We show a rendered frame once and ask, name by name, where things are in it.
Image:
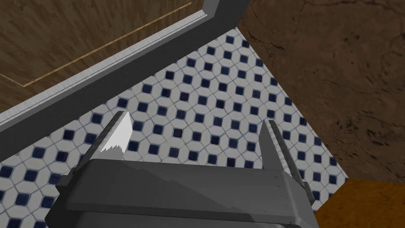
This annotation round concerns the brown wooden door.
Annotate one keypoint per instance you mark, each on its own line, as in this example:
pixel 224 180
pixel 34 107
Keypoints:
pixel 63 34

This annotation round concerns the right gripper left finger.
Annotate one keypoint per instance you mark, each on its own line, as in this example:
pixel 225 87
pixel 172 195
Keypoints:
pixel 115 136

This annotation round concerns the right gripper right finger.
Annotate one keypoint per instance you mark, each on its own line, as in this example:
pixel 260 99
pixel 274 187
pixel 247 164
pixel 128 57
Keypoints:
pixel 272 152

